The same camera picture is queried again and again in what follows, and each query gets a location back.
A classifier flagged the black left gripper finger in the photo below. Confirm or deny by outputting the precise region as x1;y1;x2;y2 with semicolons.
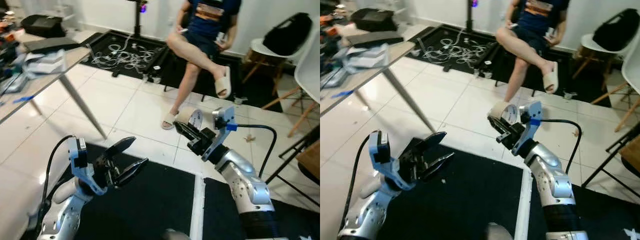
411;131;447;157
116;158;149;187
106;136;137;161
425;152;455;182

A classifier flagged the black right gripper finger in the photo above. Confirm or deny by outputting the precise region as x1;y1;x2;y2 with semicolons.
173;121;201;142
487;117;512;136

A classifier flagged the beige masking tape roll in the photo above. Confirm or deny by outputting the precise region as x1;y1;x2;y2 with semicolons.
488;101;520;125
177;107;204;130

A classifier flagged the beige slipper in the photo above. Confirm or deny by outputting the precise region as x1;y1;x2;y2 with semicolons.
214;66;233;100
542;61;560;95
160;111;180;131

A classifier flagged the grey right robot foot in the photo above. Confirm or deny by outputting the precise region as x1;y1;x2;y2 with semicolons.
162;229;192;240
485;222;514;240

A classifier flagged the wooden table with metal legs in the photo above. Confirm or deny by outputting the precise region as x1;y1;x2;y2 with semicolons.
0;30;109;141
320;25;437;134

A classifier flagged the seated person in shorts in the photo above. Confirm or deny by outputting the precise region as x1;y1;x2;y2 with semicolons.
495;0;572;108
161;0;244;132

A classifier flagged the white plastic bag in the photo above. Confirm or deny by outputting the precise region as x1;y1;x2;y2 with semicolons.
342;43;391;76
22;49;69;80

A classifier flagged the black tripod stand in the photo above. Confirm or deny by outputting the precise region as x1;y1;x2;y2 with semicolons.
460;0;482;34
125;0;151;39

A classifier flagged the dark flat laptop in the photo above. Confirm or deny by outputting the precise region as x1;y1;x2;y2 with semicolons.
23;37;81;54
345;31;405;49

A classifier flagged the black case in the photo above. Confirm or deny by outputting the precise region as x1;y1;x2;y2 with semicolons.
21;14;66;39
351;7;399;32

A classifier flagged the black backpack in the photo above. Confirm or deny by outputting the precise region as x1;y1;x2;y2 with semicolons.
592;8;640;52
262;12;314;56

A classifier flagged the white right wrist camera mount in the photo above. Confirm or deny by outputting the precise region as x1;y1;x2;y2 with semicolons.
202;105;236;162
512;101;543;157

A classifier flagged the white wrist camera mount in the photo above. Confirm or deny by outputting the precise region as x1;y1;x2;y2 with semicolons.
202;105;236;162
67;136;109;197
512;101;543;157
369;130;417;193

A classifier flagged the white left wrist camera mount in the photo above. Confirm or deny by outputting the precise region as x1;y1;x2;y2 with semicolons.
369;130;417;193
67;136;109;197

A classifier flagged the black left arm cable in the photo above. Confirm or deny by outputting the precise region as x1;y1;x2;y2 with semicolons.
39;135;76;223
341;133;373;232

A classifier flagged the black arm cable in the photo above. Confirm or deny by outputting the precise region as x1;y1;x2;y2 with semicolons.
39;135;76;223
531;117;583;175
227;121;279;180
341;133;373;232

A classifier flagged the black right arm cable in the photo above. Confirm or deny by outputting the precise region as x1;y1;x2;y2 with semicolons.
227;121;279;180
531;117;583;175

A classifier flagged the white cable bundle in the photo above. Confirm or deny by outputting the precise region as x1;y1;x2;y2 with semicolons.
89;41;162;72
417;36;497;67

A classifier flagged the black mat with cables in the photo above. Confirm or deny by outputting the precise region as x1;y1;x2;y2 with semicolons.
81;30;273;114
407;25;622;109

